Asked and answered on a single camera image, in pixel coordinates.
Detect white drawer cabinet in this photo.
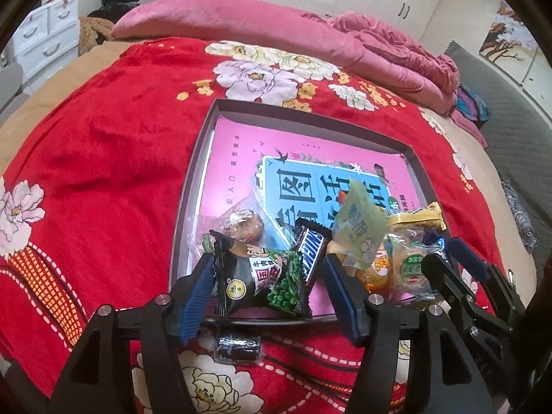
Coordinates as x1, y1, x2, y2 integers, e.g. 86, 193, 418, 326
11, 0, 80, 87

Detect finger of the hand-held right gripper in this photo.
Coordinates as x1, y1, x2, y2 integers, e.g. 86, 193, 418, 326
446, 238, 524, 324
420, 254, 510, 333

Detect pink and blue book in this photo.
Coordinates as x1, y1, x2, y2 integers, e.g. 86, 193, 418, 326
190, 114, 425, 311

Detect purple and blue cloth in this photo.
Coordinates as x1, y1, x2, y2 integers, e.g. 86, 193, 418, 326
453, 84, 490, 130

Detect dark patterned cloth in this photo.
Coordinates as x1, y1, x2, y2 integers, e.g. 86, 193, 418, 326
500, 179, 540, 255

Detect tree wall painting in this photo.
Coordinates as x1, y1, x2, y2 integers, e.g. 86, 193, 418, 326
479, 2, 540, 65

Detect red floral blanket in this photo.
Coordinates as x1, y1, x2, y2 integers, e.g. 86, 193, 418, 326
0, 37, 510, 414

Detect clear-wrapped dark brown cake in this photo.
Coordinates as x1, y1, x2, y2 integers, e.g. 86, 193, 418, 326
203, 332, 264, 365

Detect black green pea packet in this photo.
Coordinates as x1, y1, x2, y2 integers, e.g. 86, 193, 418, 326
209, 230, 313, 320

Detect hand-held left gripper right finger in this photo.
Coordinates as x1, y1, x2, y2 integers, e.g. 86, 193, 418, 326
323, 254, 496, 414

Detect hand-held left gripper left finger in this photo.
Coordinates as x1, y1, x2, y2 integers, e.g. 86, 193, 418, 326
47, 254, 216, 414

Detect light green pastry packet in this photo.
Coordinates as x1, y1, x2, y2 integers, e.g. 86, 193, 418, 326
328, 179, 389, 268

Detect orange rice cracker packet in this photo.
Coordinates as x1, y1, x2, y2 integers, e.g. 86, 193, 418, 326
334, 192, 394, 296

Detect brown knitted plush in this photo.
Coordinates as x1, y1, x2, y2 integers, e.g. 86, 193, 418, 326
78, 16, 115, 57

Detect shallow grey cardboard box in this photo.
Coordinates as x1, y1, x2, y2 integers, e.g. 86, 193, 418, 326
169, 98, 436, 322

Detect black cloth bundle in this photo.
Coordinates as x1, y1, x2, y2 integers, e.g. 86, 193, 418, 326
88, 0, 141, 20

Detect yellow wafer bar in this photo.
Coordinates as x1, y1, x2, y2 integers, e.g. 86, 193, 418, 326
386, 202, 447, 234

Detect clear-wrapped brown round pastry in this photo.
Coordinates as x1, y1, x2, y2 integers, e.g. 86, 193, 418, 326
194, 200, 277, 259

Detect brown chocolate bar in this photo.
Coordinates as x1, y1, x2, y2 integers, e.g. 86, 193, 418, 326
293, 219, 333, 287

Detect round green-label pastry packet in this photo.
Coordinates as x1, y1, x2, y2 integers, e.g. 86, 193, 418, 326
386, 233, 438, 307

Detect crumpled pink quilt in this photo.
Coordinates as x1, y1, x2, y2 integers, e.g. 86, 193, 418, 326
302, 13, 486, 147

